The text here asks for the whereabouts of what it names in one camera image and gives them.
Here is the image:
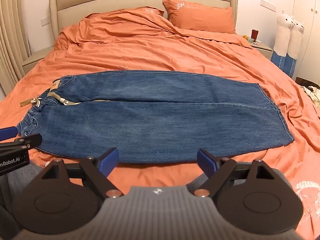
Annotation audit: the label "white alpaca plush toy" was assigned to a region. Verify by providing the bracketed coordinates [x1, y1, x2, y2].
[285, 19, 306, 77]
[271, 10, 294, 70]

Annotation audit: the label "white wall outlet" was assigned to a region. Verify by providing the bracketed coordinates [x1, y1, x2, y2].
[260, 0, 277, 13]

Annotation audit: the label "beige nightstand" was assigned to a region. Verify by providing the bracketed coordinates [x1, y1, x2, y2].
[250, 41, 274, 61]
[22, 46, 55, 74]

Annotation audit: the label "beige upholstered bed headboard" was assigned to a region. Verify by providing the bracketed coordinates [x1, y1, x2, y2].
[49, 0, 238, 46]

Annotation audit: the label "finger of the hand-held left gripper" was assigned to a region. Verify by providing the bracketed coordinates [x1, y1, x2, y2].
[0, 133, 42, 155]
[0, 127, 18, 142]

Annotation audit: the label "orange duvet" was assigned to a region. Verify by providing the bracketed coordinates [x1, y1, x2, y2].
[0, 7, 320, 240]

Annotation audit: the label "crumpled beige cloth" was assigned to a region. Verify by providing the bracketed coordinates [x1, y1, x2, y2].
[299, 84, 320, 107]

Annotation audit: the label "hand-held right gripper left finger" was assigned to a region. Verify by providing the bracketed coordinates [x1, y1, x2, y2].
[39, 147, 125, 201]

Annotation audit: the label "orange pillow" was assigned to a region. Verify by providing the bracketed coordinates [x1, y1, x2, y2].
[85, 7, 165, 20]
[162, 0, 237, 35]

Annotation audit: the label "white wardrobe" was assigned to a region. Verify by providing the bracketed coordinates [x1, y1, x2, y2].
[292, 0, 320, 82]

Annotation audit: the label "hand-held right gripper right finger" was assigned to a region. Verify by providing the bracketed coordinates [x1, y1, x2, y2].
[193, 148, 278, 200]

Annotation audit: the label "beige curtain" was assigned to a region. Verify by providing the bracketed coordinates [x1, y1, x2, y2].
[0, 0, 32, 97]

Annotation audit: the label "blue denim pants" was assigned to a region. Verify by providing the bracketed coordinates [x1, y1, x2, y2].
[19, 70, 295, 164]

